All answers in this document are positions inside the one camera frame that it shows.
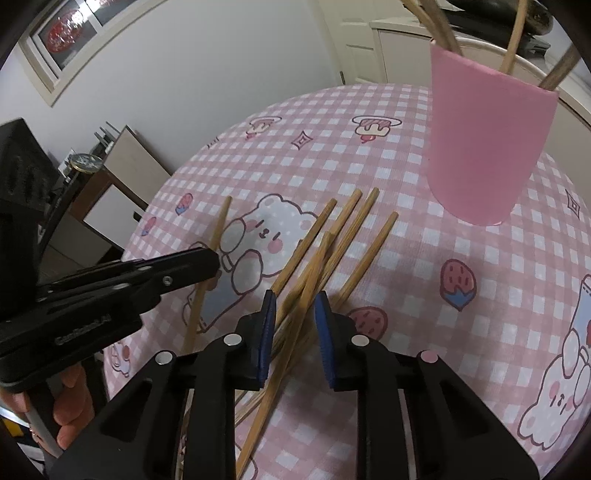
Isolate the wooden chopstick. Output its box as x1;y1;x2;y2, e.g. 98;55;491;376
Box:
234;186;381;425
332;211;399;311
236;232;332;479
402;0;462;56
271;199;337;297
538;44;581;91
181;196;232;355
271;188;364;342
499;0;529;75

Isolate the left hand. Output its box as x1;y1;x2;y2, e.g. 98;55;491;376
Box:
1;363;94;453

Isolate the brown white side cabinet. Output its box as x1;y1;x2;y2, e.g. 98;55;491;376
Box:
42;123;170;275

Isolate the round clock on cabinet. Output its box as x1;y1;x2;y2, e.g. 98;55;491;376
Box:
68;153;103;175

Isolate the pink checkered tablecloth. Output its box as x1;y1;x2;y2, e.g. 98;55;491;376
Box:
104;85;590;475

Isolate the white framed window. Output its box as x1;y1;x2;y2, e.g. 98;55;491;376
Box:
16;0;163;106

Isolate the pink plastic cup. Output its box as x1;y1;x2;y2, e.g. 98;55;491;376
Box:
427;44;559;226

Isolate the white panel door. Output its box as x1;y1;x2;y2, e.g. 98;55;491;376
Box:
318;0;412;84

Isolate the black induction cooker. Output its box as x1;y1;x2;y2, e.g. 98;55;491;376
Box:
517;32;551;58

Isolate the black frying pan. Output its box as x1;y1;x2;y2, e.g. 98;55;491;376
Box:
444;0;553;35

